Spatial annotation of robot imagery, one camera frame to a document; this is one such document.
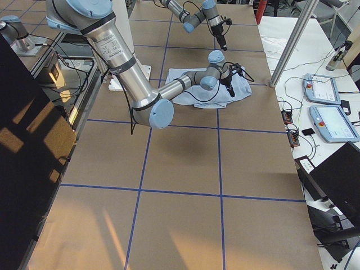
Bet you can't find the light blue button-up shirt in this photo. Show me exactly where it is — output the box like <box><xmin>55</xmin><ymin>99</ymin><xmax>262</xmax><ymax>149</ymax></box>
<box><xmin>172</xmin><ymin>74</ymin><xmax>252</xmax><ymax>109</ymax></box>

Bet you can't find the near teach pendant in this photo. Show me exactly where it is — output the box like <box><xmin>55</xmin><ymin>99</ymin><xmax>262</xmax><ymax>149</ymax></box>
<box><xmin>309</xmin><ymin>105</ymin><xmax>359</xmax><ymax>143</ymax></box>

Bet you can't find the red cylinder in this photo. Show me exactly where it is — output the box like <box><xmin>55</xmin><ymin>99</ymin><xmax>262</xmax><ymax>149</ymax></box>
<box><xmin>255</xmin><ymin>0</ymin><xmax>267</xmax><ymax>20</ymax></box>

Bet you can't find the aluminium frame post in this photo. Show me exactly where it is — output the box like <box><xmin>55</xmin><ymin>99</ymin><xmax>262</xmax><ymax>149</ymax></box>
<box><xmin>269</xmin><ymin>0</ymin><xmax>319</xmax><ymax>88</ymax></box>

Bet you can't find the far teach pendant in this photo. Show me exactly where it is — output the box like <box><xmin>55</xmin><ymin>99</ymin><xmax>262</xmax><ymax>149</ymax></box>
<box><xmin>303</xmin><ymin>73</ymin><xmax>341</xmax><ymax>105</ymax></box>

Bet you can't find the white pedestal column base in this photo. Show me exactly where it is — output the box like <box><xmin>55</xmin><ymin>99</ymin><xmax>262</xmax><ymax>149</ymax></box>
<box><xmin>112</xmin><ymin>0</ymin><xmax>151</xmax><ymax>80</ymax></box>

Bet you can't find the black monitor right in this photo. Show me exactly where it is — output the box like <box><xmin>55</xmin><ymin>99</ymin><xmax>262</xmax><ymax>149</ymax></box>
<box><xmin>295</xmin><ymin>142</ymin><xmax>359</xmax><ymax>262</ymax></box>

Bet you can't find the small black box device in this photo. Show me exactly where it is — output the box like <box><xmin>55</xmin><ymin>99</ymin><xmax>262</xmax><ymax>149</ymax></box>
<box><xmin>301</xmin><ymin>128</ymin><xmax>315</xmax><ymax>136</ymax></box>

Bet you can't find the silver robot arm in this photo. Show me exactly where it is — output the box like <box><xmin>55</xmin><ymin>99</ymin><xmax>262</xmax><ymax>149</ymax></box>
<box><xmin>46</xmin><ymin>1</ymin><xmax>241</xmax><ymax>129</ymax></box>
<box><xmin>153</xmin><ymin>0</ymin><xmax>232</xmax><ymax>51</ymax></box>

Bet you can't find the black panel left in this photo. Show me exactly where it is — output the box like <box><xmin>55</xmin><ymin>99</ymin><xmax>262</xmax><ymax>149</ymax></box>
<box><xmin>1</xmin><ymin>39</ymin><xmax>75</xmax><ymax>269</ymax></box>

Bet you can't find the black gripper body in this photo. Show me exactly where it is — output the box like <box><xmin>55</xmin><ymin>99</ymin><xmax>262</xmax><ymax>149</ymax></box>
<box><xmin>219</xmin><ymin>63</ymin><xmax>242</xmax><ymax>90</ymax></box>
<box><xmin>210</xmin><ymin>16</ymin><xmax>232</xmax><ymax>41</ymax></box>

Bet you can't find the orange black connector module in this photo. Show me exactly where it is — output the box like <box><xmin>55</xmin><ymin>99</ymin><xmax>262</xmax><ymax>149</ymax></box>
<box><xmin>281</xmin><ymin>110</ymin><xmax>293</xmax><ymax>125</ymax></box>

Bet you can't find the teach pendant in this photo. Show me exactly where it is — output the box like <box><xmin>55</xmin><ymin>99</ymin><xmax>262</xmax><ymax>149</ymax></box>
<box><xmin>303</xmin><ymin>73</ymin><xmax>341</xmax><ymax>105</ymax></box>
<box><xmin>309</xmin><ymin>105</ymin><xmax>359</xmax><ymax>143</ymax></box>

